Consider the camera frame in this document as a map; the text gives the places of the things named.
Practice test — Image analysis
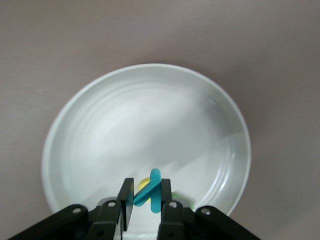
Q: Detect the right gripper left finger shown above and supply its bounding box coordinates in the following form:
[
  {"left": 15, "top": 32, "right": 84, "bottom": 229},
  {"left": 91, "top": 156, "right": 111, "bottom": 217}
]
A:
[{"left": 9, "top": 177, "right": 136, "bottom": 240}]

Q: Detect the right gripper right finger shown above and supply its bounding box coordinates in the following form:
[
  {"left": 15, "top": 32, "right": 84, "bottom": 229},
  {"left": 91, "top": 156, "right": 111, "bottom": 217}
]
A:
[{"left": 157, "top": 178, "right": 262, "bottom": 240}]

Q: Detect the teal letter y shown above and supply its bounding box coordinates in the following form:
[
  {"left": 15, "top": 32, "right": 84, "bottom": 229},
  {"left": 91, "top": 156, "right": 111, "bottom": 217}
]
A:
[{"left": 133, "top": 168, "right": 164, "bottom": 215}]

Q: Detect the yellow letter a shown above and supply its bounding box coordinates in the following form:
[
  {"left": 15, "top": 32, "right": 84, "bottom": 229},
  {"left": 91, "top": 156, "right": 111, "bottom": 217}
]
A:
[{"left": 138, "top": 177, "right": 152, "bottom": 200}]

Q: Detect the beige brown plate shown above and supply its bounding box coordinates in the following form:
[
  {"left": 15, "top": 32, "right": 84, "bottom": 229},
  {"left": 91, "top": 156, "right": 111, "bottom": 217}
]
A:
[{"left": 41, "top": 63, "right": 252, "bottom": 240}]

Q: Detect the brown paper table cover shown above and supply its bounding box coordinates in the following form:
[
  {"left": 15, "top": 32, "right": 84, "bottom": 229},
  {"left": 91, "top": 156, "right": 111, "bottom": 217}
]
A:
[{"left": 0, "top": 0, "right": 320, "bottom": 240}]

